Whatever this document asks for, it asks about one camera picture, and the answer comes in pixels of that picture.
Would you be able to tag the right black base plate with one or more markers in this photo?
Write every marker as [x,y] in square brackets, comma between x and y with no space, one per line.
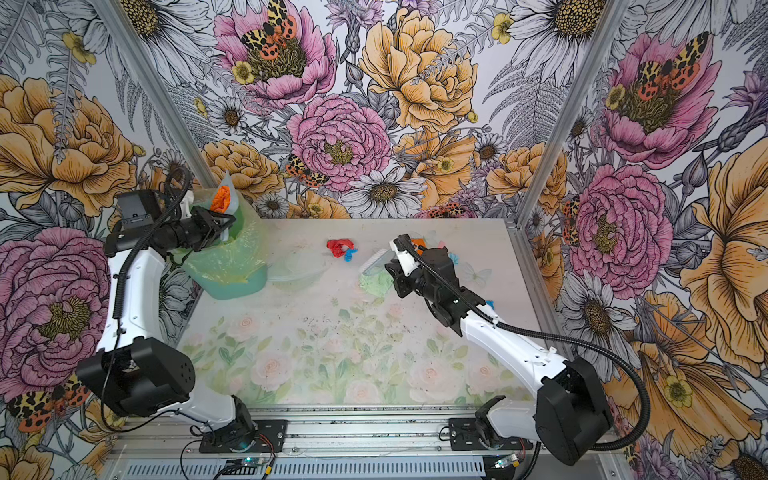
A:
[463,435]

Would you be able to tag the light green paper scrap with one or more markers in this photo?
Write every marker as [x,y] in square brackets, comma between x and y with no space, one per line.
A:
[377,284]

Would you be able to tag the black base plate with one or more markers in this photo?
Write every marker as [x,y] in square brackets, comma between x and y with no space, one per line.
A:
[264,436]
[463,435]

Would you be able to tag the grey-green plastic dustpan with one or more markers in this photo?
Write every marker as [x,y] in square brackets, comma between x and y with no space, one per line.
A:
[229,224]

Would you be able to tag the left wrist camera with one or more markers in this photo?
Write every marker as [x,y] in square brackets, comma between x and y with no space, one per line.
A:
[138,208]

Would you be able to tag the orange paper scrap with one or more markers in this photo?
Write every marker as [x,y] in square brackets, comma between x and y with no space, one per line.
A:
[221,200]
[419,244]

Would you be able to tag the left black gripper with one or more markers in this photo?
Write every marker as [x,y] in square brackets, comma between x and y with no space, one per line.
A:
[210,225]

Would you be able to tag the small blue paper scrap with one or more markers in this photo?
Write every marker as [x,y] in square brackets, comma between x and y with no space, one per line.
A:
[350,254]

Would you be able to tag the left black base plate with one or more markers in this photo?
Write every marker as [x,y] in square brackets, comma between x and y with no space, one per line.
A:
[264,436]

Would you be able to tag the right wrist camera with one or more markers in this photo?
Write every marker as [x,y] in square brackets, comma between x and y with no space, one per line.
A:
[404,256]

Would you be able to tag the grey-green hand brush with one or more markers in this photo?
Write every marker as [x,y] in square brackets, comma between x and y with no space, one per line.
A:
[376,263]

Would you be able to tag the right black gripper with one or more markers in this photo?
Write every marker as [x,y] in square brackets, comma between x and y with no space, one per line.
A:
[399,278]

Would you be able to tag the aluminium rail frame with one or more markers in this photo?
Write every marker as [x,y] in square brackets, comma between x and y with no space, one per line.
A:
[348,442]

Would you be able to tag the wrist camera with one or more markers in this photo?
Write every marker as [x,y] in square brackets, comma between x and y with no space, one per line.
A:
[404,256]
[138,208]

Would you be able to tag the green bin with bag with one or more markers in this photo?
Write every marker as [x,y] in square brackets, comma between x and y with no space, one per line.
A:
[236,267]

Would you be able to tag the red paper scrap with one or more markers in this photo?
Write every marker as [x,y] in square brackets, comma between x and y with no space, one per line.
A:
[340,247]

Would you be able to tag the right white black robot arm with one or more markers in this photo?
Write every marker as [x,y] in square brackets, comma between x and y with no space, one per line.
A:
[568,415]

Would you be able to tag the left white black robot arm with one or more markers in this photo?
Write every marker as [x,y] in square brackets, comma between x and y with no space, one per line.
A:
[133,371]

